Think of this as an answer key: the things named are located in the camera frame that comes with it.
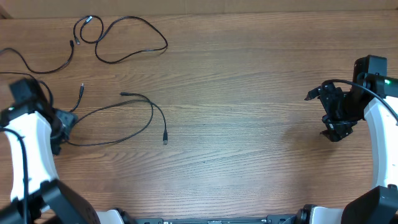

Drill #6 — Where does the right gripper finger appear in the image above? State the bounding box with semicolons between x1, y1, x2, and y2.
320;123;354;142
304;86;322;101

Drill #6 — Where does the black usb cable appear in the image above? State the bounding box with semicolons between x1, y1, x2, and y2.
73;14;169;65
0;39;85;113
63;91;169;147

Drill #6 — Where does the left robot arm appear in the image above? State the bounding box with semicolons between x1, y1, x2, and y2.
1;78;134;224

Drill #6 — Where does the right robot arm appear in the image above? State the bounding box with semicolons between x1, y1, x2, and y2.
289;55;397;223

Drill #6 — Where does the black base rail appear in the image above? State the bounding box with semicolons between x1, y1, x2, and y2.
132;210;310;224

